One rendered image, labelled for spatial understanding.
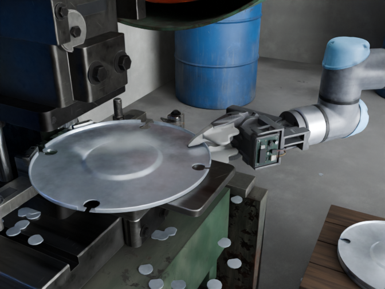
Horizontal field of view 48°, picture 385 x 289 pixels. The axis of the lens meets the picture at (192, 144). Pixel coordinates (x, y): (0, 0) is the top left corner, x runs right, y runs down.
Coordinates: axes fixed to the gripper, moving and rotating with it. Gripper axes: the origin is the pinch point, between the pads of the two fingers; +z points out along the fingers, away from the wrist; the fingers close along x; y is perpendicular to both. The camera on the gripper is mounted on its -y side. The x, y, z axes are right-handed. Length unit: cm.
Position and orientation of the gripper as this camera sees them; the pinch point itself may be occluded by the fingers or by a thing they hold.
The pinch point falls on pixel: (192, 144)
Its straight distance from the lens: 74.6
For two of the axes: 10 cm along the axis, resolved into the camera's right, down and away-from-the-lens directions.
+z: -9.1, 1.9, -3.7
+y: 4.2, 4.2, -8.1
